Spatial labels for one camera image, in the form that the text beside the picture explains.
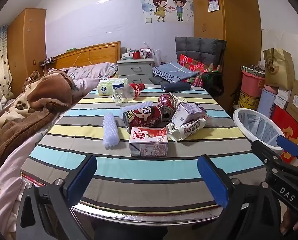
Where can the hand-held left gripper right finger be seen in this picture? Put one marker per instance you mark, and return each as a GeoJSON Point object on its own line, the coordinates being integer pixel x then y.
{"type": "Point", "coordinates": [212, 182]}

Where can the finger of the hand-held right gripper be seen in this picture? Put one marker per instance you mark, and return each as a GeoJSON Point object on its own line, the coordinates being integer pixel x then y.
{"type": "Point", "coordinates": [287, 146]}
{"type": "Point", "coordinates": [263, 151]}

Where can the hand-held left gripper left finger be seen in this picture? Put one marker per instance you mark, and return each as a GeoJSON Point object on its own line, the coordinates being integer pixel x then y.
{"type": "Point", "coordinates": [81, 180]}

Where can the white round bin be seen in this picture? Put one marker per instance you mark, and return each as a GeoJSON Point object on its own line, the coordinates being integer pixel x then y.
{"type": "Point", "coordinates": [238, 122]}

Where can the white foam net sleeve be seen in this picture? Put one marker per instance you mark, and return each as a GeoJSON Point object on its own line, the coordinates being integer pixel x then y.
{"type": "Point", "coordinates": [111, 132]}
{"type": "Point", "coordinates": [136, 105]}

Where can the floral printed paper wrapper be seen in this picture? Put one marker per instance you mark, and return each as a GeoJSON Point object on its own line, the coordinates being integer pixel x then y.
{"type": "Point", "coordinates": [184, 132]}

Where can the purple white small carton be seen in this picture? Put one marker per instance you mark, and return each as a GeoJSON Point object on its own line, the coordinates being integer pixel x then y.
{"type": "Point", "coordinates": [189, 113]}

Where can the pink strawberry milk carton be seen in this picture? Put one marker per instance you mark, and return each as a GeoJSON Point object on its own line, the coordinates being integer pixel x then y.
{"type": "Point", "coordinates": [149, 142]}

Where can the red cartoon face can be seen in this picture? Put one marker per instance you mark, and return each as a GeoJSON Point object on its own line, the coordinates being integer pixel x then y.
{"type": "Point", "coordinates": [165, 105]}
{"type": "Point", "coordinates": [144, 118]}

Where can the person's right hand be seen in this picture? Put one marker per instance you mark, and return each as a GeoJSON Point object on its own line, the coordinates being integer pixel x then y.
{"type": "Point", "coordinates": [288, 221]}

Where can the red gift box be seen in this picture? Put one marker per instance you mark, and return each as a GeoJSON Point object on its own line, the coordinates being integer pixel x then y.
{"type": "Point", "coordinates": [291, 127]}

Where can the lavender box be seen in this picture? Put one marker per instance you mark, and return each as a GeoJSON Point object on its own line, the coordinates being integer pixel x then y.
{"type": "Point", "coordinates": [266, 102]}

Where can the small white box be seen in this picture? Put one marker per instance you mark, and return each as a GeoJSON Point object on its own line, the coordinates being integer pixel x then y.
{"type": "Point", "coordinates": [282, 97]}

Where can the yellow patterned tin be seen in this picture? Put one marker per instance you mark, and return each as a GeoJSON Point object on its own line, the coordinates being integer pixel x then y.
{"type": "Point", "coordinates": [248, 100]}

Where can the striped tablecloth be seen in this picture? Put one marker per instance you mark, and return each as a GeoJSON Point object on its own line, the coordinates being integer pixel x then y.
{"type": "Point", "coordinates": [151, 177]}

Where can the pink plastic storage bin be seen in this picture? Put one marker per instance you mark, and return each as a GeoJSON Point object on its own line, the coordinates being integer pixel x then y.
{"type": "Point", "coordinates": [251, 85]}

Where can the brown paper bag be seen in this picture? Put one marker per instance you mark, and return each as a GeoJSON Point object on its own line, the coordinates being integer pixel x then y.
{"type": "Point", "coordinates": [278, 70]}

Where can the black chair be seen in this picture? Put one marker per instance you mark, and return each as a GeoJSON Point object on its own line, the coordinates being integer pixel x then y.
{"type": "Point", "coordinates": [215, 85]}

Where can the patterned tray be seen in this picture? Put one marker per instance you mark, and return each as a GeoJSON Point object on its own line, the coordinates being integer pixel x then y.
{"type": "Point", "coordinates": [251, 69]}

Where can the crumpled white paper wrapper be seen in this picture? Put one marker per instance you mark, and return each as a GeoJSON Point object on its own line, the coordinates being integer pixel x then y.
{"type": "Point", "coordinates": [177, 98]}

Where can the brown fleece blanket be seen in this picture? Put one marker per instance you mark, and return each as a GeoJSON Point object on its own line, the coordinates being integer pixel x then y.
{"type": "Point", "coordinates": [39, 97]}

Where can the green white tissue pack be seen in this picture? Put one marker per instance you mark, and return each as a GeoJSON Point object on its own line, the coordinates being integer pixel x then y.
{"type": "Point", "coordinates": [106, 87]}

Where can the dark blue glasses case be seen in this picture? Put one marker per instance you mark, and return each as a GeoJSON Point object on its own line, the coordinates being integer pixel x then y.
{"type": "Point", "coordinates": [175, 87]}

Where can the red label plastic bottle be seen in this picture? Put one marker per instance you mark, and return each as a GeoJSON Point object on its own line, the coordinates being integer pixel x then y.
{"type": "Point", "coordinates": [135, 90]}

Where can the pale floral duvet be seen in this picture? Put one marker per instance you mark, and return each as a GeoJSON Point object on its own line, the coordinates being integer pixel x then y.
{"type": "Point", "coordinates": [94, 71]}

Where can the red plaid blanket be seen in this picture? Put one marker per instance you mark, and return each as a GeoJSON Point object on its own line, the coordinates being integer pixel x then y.
{"type": "Point", "coordinates": [191, 63]}

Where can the blue plaid cloth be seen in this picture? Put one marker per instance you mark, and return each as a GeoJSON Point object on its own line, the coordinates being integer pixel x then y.
{"type": "Point", "coordinates": [171, 70]}

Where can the grey nightstand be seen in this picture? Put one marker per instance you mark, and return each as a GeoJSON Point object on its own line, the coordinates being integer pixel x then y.
{"type": "Point", "coordinates": [135, 70]}

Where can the grey quilted chair cushion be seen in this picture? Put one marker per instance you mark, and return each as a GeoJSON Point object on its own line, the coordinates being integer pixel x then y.
{"type": "Point", "coordinates": [199, 47]}

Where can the tall wooden wardrobe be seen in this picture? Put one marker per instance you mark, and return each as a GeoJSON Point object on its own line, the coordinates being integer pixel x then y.
{"type": "Point", "coordinates": [238, 30]}

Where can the power strip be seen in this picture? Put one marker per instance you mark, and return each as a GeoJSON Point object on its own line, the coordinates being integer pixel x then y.
{"type": "Point", "coordinates": [49, 60]}

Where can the wooden headboard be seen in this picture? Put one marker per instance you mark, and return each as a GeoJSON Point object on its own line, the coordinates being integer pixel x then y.
{"type": "Point", "coordinates": [99, 52]}

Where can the white plastic bag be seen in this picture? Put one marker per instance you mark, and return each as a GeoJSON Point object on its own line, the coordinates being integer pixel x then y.
{"type": "Point", "coordinates": [159, 57]}

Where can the wooden wardrobe with star marks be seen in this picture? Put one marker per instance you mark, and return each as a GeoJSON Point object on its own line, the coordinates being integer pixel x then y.
{"type": "Point", "coordinates": [26, 42]}

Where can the white hanging tag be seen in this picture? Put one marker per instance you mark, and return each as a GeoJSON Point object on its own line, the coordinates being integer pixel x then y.
{"type": "Point", "coordinates": [213, 5]}

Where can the white wall socket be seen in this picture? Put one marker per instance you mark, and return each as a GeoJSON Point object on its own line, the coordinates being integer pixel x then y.
{"type": "Point", "coordinates": [149, 20]}

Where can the cartoon couple wall sticker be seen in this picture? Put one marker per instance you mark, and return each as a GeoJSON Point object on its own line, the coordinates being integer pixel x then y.
{"type": "Point", "coordinates": [161, 5]}

